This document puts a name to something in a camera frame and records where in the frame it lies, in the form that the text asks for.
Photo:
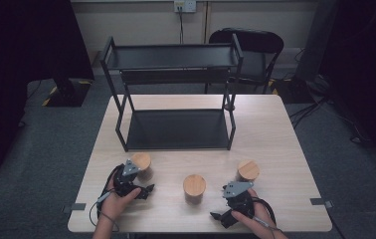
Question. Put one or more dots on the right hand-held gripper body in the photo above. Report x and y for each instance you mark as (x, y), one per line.
(237, 190)

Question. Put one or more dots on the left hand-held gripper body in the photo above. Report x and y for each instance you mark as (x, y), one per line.
(130, 168)

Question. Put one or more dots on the glass jar with bamboo lid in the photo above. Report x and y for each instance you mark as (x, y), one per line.
(142, 162)
(194, 185)
(248, 170)

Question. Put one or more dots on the black metal shelf rack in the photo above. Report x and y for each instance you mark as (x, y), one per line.
(176, 130)

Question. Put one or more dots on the person's left hand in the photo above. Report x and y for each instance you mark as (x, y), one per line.
(116, 202)

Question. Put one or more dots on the person's right hand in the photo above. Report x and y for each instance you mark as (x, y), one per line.
(259, 215)

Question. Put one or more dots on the grey table clamp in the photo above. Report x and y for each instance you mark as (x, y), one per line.
(75, 207)
(321, 201)

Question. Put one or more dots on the small brown round object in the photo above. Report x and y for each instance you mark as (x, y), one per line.
(229, 107)

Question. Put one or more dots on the black stand base striped edge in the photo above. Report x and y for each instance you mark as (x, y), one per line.
(70, 94)
(292, 90)

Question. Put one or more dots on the black folding chair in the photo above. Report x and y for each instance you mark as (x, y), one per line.
(252, 43)

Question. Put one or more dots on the black curtain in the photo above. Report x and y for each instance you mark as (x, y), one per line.
(17, 66)

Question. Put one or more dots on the grey upright panel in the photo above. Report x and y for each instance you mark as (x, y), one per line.
(317, 36)

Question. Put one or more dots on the dark curtain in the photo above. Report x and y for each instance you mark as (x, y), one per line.
(368, 66)

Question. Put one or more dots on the white wall socket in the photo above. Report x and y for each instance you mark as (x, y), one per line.
(185, 5)

